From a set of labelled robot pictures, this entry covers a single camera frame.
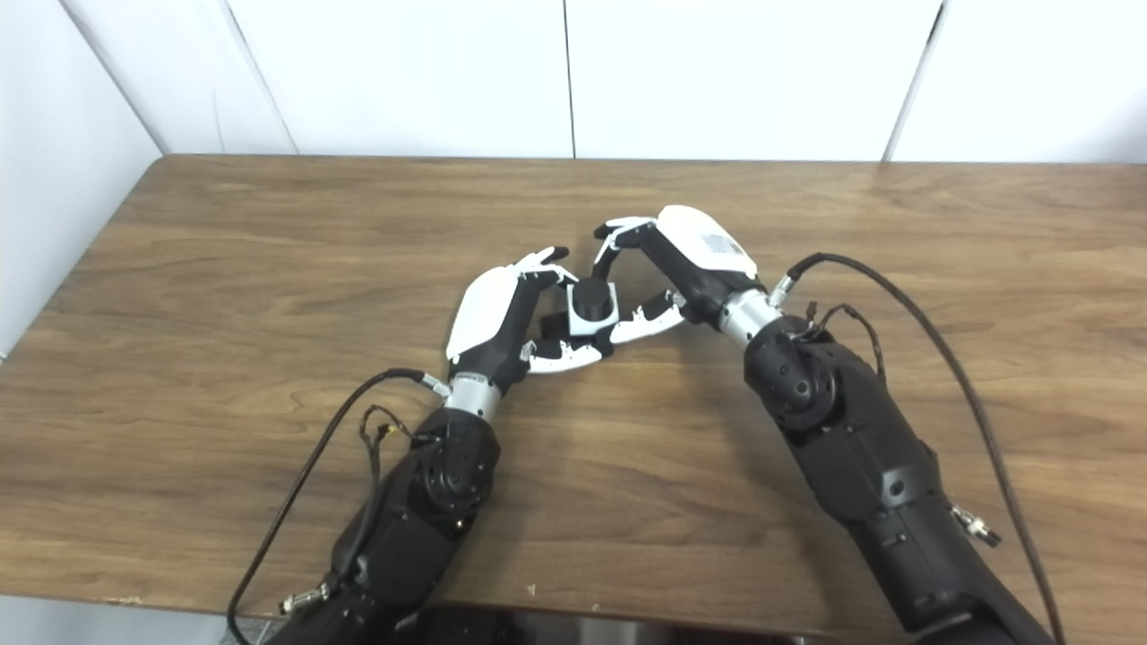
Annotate thin braided right arm wire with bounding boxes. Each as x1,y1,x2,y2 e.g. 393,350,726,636
802,303,888,382

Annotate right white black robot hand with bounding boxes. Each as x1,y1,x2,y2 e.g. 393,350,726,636
591,204,761,348

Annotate black peg with base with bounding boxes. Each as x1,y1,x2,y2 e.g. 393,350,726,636
535,278,619,359

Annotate thin left arm wire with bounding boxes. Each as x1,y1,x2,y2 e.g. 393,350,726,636
358,405,418,503

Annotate thick black left wrist cable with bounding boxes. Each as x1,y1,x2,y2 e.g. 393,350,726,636
226,367,453,645

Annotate white square piece with hole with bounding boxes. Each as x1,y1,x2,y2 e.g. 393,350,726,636
565,280,621,340

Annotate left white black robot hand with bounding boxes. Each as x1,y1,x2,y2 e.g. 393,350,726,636
445,246,619,395

